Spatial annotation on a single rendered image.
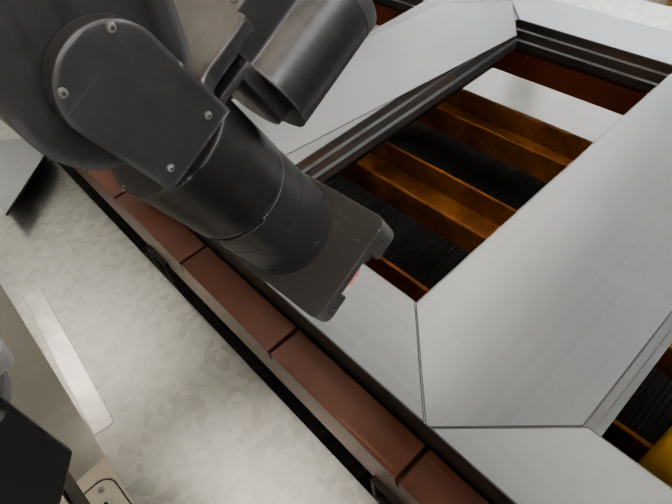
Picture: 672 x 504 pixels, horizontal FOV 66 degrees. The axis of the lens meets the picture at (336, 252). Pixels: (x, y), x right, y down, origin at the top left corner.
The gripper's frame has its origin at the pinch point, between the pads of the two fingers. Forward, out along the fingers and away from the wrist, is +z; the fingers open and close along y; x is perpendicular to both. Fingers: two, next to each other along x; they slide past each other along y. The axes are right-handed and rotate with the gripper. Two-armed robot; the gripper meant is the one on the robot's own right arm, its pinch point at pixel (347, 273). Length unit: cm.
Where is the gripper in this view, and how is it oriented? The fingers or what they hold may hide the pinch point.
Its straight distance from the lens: 37.7
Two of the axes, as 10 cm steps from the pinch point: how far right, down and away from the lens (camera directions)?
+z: 4.0, 3.3, 8.5
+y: -7.1, -4.7, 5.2
